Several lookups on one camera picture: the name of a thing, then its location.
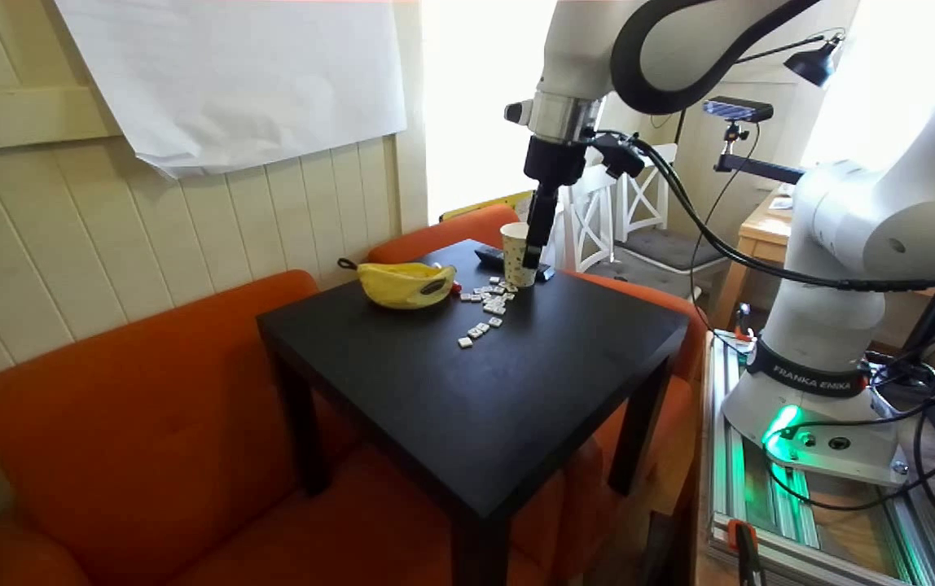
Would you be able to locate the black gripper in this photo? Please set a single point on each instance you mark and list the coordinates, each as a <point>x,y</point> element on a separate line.
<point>551,168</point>

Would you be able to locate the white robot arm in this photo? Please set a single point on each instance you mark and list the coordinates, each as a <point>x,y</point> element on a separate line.
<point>855,232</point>

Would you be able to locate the white speckled paper cup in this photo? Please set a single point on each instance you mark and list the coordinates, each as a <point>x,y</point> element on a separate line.
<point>514,256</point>

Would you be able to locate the cluster of white letter tiles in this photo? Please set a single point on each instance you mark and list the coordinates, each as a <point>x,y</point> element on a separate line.
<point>495,295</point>

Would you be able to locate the white wooden chair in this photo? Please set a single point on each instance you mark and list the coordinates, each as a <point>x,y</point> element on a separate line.
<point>601,212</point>

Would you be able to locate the small white letter tile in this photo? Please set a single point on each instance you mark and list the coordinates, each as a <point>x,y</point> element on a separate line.
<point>474,332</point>

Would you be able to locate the yellow banana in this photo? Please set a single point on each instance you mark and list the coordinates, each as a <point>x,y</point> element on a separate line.
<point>401,283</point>

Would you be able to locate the black side table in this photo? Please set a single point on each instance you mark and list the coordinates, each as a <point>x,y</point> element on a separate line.
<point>479,429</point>

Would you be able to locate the black desk lamp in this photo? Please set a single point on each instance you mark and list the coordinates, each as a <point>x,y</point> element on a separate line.
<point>814,60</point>

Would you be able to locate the orange sofa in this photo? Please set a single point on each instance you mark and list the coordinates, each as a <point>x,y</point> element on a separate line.
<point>161,454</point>

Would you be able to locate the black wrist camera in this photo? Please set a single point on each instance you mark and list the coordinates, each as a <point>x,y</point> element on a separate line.
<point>621,154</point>

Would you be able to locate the camera on tripod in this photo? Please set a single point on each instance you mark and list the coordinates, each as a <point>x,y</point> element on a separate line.
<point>741,120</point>

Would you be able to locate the white paper sheet on wall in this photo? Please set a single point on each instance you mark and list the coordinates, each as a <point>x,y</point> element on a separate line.
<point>223,86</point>

